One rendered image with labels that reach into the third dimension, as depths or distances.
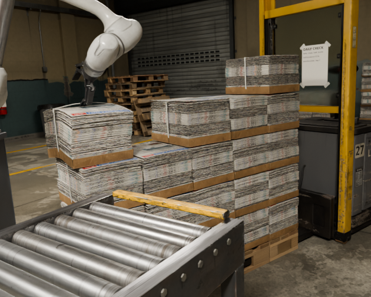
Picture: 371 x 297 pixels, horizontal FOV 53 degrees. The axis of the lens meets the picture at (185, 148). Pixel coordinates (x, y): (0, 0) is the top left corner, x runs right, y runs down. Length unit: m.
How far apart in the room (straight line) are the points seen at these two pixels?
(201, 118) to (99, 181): 0.62
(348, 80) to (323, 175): 0.76
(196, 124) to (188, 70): 7.85
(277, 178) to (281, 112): 0.41
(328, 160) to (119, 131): 1.71
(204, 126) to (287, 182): 0.79
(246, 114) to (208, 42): 7.35
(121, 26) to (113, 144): 0.50
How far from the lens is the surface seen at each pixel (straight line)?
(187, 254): 0.85
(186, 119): 1.86
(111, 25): 1.60
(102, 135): 1.64
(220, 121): 1.99
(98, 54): 1.49
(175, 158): 1.83
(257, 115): 2.20
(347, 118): 2.60
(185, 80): 9.80
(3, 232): 1.13
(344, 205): 2.73
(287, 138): 2.42
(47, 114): 1.86
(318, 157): 2.94
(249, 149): 2.17
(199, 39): 9.55
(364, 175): 2.98
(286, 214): 2.55
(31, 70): 9.24
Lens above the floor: 1.18
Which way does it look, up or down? 11 degrees down
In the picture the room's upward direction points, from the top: 3 degrees counter-clockwise
